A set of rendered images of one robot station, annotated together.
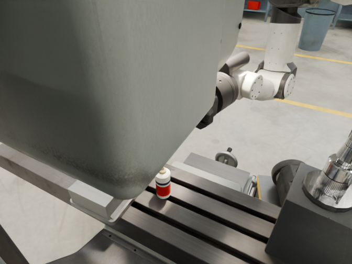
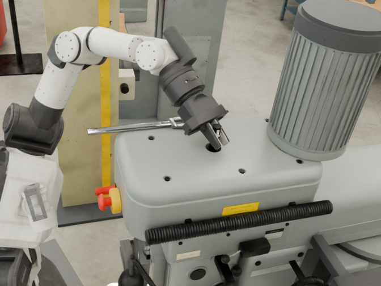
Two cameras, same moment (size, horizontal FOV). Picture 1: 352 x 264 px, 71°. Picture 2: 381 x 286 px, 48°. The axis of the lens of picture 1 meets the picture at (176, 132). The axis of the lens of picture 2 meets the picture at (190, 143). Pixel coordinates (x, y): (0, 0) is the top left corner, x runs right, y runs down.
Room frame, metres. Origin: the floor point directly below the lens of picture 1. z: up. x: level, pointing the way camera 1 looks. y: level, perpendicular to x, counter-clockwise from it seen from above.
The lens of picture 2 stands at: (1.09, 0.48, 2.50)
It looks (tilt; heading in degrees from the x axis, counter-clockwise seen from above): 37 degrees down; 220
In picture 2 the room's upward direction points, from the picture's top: 8 degrees clockwise
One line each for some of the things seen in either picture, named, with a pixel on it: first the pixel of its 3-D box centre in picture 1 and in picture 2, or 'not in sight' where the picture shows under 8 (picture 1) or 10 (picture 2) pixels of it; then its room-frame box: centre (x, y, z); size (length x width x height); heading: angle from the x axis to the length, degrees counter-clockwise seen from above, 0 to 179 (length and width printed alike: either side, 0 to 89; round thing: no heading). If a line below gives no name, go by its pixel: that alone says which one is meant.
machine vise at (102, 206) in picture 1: (128, 158); not in sight; (0.54, 0.14, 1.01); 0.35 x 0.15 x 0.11; 153
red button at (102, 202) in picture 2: not in sight; (105, 202); (0.65, -0.12, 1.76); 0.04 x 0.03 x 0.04; 62
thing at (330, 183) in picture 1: (336, 177); not in sight; (0.30, -0.28, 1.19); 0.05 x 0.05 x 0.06
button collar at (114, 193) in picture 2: not in sight; (115, 200); (0.63, -0.11, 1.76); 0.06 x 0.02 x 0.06; 62
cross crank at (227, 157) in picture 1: (223, 165); not in sight; (0.87, -0.23, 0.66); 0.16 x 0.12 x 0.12; 152
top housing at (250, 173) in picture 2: not in sight; (214, 172); (0.42, 0.01, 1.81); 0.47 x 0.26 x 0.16; 152
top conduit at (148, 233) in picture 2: not in sight; (243, 219); (0.47, 0.15, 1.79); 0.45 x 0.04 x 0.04; 152
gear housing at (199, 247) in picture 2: not in sight; (217, 207); (0.39, 0.02, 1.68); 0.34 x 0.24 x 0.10; 152
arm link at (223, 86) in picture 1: (201, 101); not in sight; (0.50, -0.06, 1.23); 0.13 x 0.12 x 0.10; 47
